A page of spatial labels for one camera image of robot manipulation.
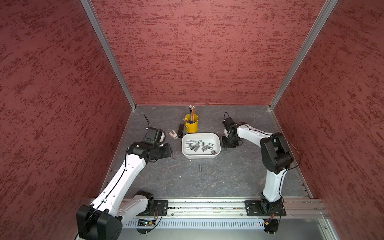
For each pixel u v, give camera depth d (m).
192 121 1.00
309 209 0.77
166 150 0.69
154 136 0.59
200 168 0.87
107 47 0.85
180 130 1.01
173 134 1.01
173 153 0.92
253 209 0.74
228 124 0.81
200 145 0.97
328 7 0.71
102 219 0.37
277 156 0.52
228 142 0.86
